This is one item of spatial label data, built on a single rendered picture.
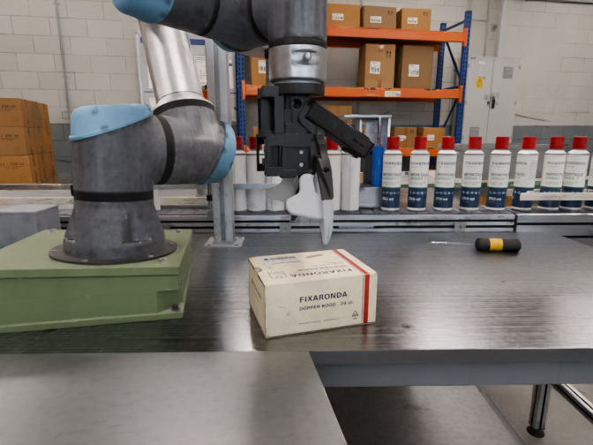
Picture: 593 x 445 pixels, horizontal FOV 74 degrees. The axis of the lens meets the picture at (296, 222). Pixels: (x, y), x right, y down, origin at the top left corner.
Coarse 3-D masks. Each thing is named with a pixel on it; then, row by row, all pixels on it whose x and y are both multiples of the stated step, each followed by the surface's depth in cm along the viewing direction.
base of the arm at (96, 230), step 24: (96, 192) 57; (120, 192) 58; (144, 192) 61; (72, 216) 60; (96, 216) 58; (120, 216) 58; (144, 216) 61; (72, 240) 59; (96, 240) 57; (120, 240) 58; (144, 240) 61
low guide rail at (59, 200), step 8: (0, 200) 112; (8, 200) 112; (16, 200) 112; (24, 200) 112; (32, 200) 112; (40, 200) 113; (48, 200) 113; (56, 200) 113; (64, 200) 113; (72, 200) 113; (160, 200) 113; (168, 200) 113; (176, 200) 113; (184, 200) 113; (192, 200) 113; (200, 200) 113
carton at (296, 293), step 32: (288, 256) 62; (320, 256) 62; (352, 256) 62; (256, 288) 57; (288, 288) 52; (320, 288) 53; (352, 288) 54; (288, 320) 53; (320, 320) 54; (352, 320) 55
